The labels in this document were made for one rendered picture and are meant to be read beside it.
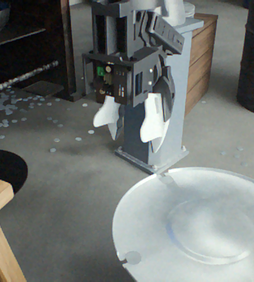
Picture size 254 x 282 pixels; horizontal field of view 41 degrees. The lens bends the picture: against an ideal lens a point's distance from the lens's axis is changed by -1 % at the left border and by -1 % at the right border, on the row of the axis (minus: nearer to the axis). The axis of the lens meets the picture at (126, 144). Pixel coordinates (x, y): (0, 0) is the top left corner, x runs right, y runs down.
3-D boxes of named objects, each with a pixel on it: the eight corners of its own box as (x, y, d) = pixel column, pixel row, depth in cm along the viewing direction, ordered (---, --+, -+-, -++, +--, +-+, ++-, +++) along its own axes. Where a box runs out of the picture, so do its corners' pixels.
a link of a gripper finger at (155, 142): (137, 168, 46) (121, 104, 42) (157, 148, 50) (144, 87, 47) (157, 170, 44) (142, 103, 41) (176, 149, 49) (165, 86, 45)
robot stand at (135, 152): (189, 153, 120) (204, 20, 96) (154, 177, 109) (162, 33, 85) (149, 134, 131) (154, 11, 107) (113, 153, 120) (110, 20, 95)
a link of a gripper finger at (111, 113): (80, 143, 50) (91, 90, 44) (104, 126, 54) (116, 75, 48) (98, 154, 49) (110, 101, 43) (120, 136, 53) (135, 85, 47)
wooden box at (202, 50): (208, 89, 166) (218, 14, 147) (180, 123, 138) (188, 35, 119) (135, 74, 182) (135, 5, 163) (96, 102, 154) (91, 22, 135)
